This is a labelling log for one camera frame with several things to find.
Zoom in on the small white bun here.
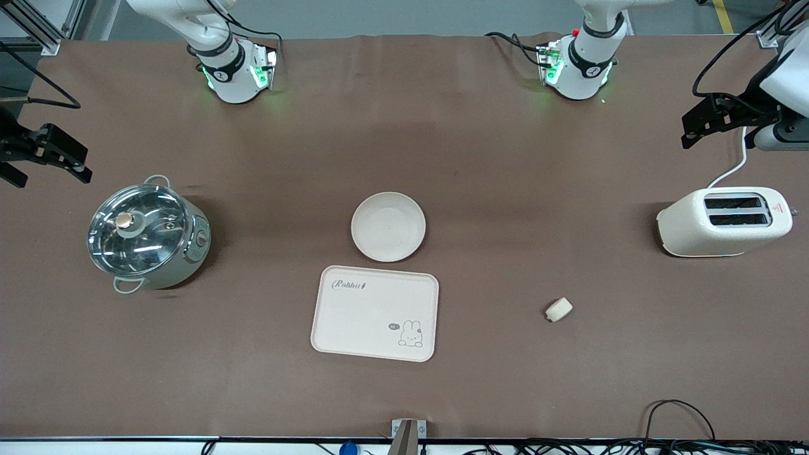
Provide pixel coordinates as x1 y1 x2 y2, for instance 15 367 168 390
545 297 574 324

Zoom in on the round cream plate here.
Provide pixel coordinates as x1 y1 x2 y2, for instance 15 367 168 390
351 191 427 263

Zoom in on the cream rabbit print tray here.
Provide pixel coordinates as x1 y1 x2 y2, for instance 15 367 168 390
310 265 439 363

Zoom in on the glass pot lid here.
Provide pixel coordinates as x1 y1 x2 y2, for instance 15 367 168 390
87 184 190 279

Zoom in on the cream two-slot toaster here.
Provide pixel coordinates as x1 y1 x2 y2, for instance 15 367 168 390
656 186 798 258

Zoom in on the pale green electric pot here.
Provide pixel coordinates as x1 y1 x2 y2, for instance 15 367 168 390
87 175 211 294

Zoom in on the brown table mat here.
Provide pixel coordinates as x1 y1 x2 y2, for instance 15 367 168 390
0 33 809 441

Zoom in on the white toaster power cable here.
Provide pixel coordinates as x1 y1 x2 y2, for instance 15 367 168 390
707 126 750 189

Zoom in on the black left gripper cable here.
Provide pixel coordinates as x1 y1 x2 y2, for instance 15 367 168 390
692 0 798 97

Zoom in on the aluminium frame profile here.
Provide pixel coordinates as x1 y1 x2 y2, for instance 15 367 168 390
0 0 87 56
755 0 809 49

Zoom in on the black left arm base cable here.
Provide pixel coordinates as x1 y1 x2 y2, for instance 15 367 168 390
485 32 545 68

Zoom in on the black arm base cable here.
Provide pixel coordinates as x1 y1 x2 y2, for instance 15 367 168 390
485 32 545 68
224 9 283 50

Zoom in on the black right arm base cable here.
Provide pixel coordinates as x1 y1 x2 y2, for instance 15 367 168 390
224 9 283 50

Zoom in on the black looped cable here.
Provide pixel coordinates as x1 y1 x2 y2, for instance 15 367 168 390
643 399 716 443

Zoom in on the black cable bundle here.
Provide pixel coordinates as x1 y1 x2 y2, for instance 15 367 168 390
461 439 809 455

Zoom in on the grey metal camera bracket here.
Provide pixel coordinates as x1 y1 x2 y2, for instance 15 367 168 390
391 418 427 455

